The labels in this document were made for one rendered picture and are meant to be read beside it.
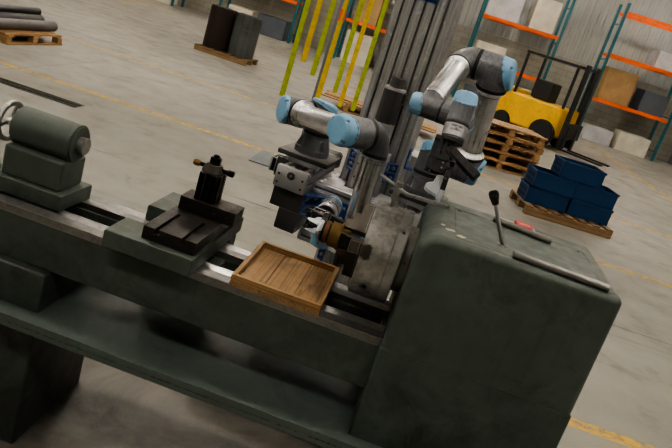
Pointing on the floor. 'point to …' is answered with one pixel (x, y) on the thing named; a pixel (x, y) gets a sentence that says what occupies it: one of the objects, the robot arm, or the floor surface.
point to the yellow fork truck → (559, 120)
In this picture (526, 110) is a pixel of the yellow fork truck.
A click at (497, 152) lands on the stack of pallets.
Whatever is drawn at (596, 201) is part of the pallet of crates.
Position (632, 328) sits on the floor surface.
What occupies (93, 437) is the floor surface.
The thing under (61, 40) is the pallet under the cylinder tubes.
